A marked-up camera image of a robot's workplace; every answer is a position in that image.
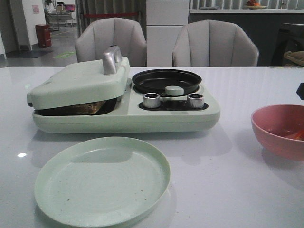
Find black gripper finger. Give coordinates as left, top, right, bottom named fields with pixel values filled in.
left=296, top=82, right=304, bottom=100

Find pink bowl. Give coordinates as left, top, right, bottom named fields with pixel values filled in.
left=251, top=104, right=304, bottom=161

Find green breakfast maker lid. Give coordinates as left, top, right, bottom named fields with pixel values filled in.
left=27, top=57, right=130, bottom=110

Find shrimp pieces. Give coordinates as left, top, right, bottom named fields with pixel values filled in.
left=285, top=130, right=304, bottom=141

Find green breakfast maker base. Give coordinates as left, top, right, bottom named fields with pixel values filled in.
left=33, top=79, right=220, bottom=133

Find dark kitchen counter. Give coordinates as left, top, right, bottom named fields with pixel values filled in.
left=189, top=9, right=304, bottom=67

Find fruit bowl on counter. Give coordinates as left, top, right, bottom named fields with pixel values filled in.
left=245, top=0, right=267, bottom=10

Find right beige armchair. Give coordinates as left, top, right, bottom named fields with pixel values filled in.
left=172, top=20, right=259, bottom=67

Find beige armchair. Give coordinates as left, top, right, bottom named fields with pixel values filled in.
left=172, top=20, right=259, bottom=67
left=75, top=18, right=147, bottom=67

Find right silver control knob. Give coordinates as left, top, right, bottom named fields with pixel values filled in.
left=186, top=93, right=204, bottom=109

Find silver control knob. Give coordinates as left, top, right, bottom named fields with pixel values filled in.
left=142, top=93, right=161, bottom=108
left=186, top=93, right=204, bottom=109

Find black round frying pan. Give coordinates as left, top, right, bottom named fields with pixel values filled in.
left=132, top=69, right=202, bottom=96

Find left silver control knob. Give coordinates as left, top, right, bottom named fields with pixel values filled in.
left=142, top=93, right=161, bottom=108

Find white refrigerator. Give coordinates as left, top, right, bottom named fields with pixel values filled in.
left=146, top=0, right=189, bottom=67

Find red belt stanchion barrier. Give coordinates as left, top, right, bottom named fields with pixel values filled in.
left=83, top=12, right=140, bottom=18

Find left beige armchair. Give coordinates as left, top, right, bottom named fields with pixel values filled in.
left=75, top=18, right=147, bottom=67

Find light green round plate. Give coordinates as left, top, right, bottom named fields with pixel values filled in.
left=34, top=137, right=171, bottom=228

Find red trash bin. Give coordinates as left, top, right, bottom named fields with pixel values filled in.
left=35, top=24, right=52, bottom=48

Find green pan handle knob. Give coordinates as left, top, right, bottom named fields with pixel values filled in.
left=164, top=85, right=184, bottom=96

